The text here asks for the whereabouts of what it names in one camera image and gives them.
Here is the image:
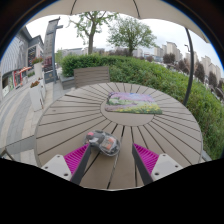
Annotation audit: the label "tall grey sign pillar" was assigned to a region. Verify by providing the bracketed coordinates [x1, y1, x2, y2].
[43, 17, 64, 84]

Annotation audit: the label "dark curved umbrella pole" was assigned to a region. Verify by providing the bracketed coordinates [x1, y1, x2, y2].
[182, 28, 195, 107]

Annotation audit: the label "white planter with orange flowers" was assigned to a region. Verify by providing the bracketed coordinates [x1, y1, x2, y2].
[29, 79, 46, 112]

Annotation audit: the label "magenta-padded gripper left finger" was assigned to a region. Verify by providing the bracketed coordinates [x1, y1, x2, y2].
[41, 143, 92, 186]

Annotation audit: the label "transparent computer mouse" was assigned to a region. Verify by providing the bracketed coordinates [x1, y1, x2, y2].
[84, 129, 121, 157]

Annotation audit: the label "round leafy green tree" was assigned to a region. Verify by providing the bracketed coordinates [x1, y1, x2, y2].
[107, 15, 158, 57]

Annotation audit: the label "thin-trunk sparse tree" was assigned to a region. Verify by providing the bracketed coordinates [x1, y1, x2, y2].
[69, 11, 119, 56]

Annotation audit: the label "grey storefront building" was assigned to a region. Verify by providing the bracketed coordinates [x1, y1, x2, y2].
[0, 26, 45, 98]

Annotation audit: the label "distant apartment buildings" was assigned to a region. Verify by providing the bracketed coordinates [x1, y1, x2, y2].
[133, 40, 224, 88]

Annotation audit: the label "tall white planter with plants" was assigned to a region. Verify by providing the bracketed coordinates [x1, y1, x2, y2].
[31, 57, 45, 81]

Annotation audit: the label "flower landscape print mouse pad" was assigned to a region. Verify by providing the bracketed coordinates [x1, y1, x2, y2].
[104, 92, 163, 115]

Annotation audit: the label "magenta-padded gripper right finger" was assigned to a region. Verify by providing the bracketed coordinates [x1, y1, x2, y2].
[131, 143, 184, 186]

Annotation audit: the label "green hedge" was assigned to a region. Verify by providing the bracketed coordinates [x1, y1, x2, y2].
[60, 53, 224, 160]

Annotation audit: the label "beige patio umbrella canopy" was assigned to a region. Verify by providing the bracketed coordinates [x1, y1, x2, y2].
[24, 0, 211, 44]

